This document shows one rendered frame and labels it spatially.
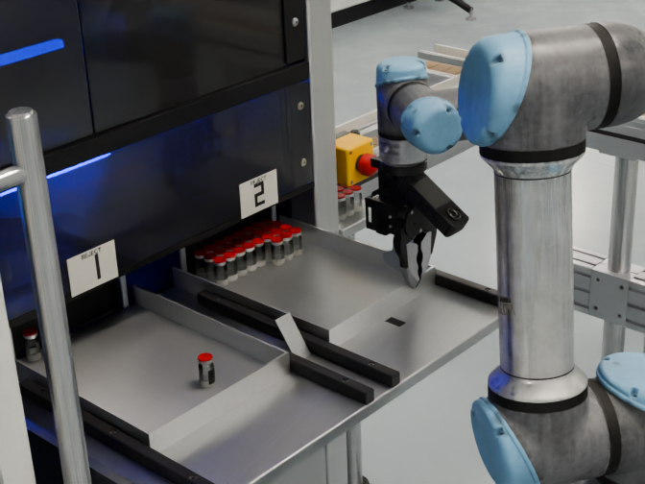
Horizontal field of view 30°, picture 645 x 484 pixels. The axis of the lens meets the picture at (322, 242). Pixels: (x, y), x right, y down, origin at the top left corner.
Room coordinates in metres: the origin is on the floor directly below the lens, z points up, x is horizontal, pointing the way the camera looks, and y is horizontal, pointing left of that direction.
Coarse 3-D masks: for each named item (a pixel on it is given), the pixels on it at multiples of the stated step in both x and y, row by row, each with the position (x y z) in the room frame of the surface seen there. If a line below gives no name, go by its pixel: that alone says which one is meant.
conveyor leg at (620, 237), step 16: (624, 160) 2.38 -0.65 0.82; (624, 176) 2.38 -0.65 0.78; (624, 192) 2.38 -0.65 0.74; (624, 208) 2.38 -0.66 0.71; (624, 224) 2.38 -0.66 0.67; (624, 240) 2.38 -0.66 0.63; (624, 256) 2.38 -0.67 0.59; (624, 272) 2.38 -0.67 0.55; (608, 336) 2.38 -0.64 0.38; (624, 336) 2.39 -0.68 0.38; (608, 352) 2.38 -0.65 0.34
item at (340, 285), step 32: (288, 224) 1.94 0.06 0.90; (320, 256) 1.85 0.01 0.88; (352, 256) 1.84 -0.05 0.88; (192, 288) 1.73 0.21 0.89; (224, 288) 1.68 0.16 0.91; (256, 288) 1.74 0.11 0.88; (288, 288) 1.73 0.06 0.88; (320, 288) 1.73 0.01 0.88; (352, 288) 1.72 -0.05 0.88; (384, 288) 1.72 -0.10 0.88; (416, 288) 1.69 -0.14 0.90; (320, 320) 1.62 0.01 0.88; (352, 320) 1.57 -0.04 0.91
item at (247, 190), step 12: (252, 180) 1.80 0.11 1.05; (264, 180) 1.82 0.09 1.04; (276, 180) 1.84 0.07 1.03; (240, 192) 1.78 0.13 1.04; (252, 192) 1.80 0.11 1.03; (264, 192) 1.81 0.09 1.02; (276, 192) 1.84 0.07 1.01; (240, 204) 1.78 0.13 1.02; (252, 204) 1.79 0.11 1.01; (264, 204) 1.81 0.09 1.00
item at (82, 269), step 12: (84, 252) 1.55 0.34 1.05; (96, 252) 1.56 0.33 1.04; (108, 252) 1.58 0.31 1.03; (72, 264) 1.53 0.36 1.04; (84, 264) 1.55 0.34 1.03; (108, 264) 1.58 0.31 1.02; (72, 276) 1.53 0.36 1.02; (84, 276) 1.55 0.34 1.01; (96, 276) 1.56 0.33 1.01; (108, 276) 1.58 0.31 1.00; (72, 288) 1.53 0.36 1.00; (84, 288) 1.54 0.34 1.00
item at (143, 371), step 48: (144, 288) 1.69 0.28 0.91; (96, 336) 1.60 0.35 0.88; (144, 336) 1.60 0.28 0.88; (192, 336) 1.59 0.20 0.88; (240, 336) 1.54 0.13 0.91; (96, 384) 1.46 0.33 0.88; (144, 384) 1.46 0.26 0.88; (192, 384) 1.45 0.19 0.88; (240, 384) 1.40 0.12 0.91; (144, 432) 1.29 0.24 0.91
